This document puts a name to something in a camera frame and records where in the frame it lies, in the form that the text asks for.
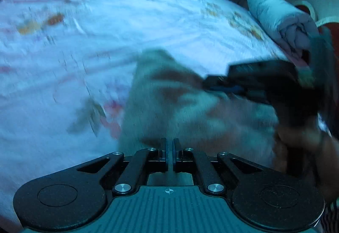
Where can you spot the person's right hand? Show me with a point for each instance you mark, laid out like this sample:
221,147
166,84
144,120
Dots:
320,148

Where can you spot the grey-brown fleece pants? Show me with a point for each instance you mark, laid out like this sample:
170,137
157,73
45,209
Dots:
167,102

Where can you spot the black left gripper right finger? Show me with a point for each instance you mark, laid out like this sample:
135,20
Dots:
221,175

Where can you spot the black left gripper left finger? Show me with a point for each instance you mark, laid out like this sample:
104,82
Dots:
129,173

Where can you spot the folded grey-blue quilt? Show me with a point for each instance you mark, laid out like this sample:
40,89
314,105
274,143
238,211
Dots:
289,27

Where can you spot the white floral bed sheet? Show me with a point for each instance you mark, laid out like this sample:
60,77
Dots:
67,68

